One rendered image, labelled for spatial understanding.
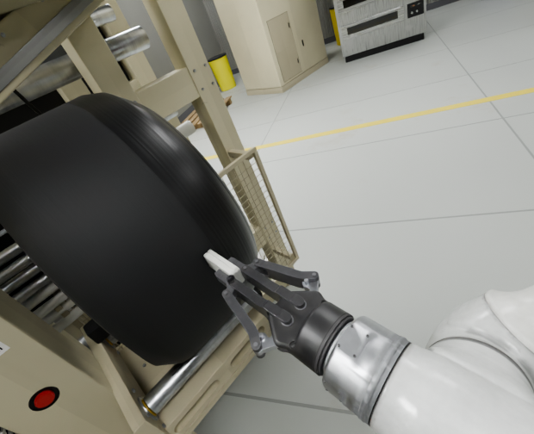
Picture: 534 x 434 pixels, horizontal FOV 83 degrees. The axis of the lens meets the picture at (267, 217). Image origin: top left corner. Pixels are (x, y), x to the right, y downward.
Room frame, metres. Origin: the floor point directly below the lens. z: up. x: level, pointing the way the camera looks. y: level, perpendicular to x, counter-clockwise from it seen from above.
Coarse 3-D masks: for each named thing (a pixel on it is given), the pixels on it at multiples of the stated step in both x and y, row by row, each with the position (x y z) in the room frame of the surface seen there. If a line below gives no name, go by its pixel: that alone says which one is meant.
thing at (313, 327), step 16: (288, 304) 0.24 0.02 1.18; (320, 304) 0.21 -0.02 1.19; (272, 320) 0.23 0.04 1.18; (304, 320) 0.22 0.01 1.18; (320, 320) 0.19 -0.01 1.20; (336, 320) 0.19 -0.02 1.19; (352, 320) 0.19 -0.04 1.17; (272, 336) 0.21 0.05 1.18; (288, 336) 0.20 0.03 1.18; (304, 336) 0.19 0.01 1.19; (320, 336) 0.18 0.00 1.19; (288, 352) 0.20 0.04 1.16; (304, 352) 0.18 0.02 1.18; (320, 352) 0.17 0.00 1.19; (320, 368) 0.16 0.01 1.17
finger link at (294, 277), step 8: (256, 264) 0.32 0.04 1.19; (264, 264) 0.31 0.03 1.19; (272, 264) 0.31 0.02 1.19; (264, 272) 0.32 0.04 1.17; (272, 272) 0.30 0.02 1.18; (280, 272) 0.29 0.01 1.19; (288, 272) 0.29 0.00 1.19; (296, 272) 0.28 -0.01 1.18; (304, 272) 0.28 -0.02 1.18; (312, 272) 0.27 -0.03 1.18; (280, 280) 0.30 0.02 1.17; (288, 280) 0.29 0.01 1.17; (296, 280) 0.28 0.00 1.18; (312, 280) 0.27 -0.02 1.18
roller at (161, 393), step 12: (228, 324) 0.47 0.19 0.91; (216, 336) 0.45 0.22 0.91; (204, 348) 0.44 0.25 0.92; (192, 360) 0.42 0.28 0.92; (204, 360) 0.42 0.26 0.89; (168, 372) 0.41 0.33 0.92; (180, 372) 0.40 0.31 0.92; (192, 372) 0.40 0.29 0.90; (156, 384) 0.40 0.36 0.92; (168, 384) 0.39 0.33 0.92; (180, 384) 0.39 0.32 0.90; (156, 396) 0.37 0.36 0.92; (168, 396) 0.37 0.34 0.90; (156, 408) 0.35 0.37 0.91
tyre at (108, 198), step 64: (64, 128) 0.51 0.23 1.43; (128, 128) 0.49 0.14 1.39; (0, 192) 0.42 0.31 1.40; (64, 192) 0.40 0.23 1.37; (128, 192) 0.41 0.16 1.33; (192, 192) 0.42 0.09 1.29; (64, 256) 0.35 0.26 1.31; (128, 256) 0.35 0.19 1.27; (192, 256) 0.37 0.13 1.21; (256, 256) 0.45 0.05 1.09; (128, 320) 0.31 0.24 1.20; (192, 320) 0.34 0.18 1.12
